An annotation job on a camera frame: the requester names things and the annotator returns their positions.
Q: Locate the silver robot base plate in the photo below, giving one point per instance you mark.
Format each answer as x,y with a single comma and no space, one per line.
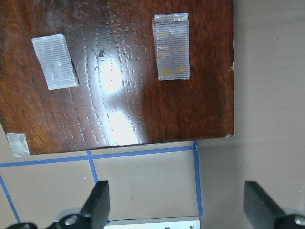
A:
156,223

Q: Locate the grey corner tape piece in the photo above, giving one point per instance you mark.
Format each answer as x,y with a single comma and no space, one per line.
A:
18,144

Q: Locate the dark wooden drawer cabinet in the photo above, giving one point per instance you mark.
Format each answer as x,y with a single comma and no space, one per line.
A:
119,101

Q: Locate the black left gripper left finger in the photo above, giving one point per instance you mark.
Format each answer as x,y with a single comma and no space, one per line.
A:
97,207

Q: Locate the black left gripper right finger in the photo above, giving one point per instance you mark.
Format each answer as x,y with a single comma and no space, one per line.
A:
260,209

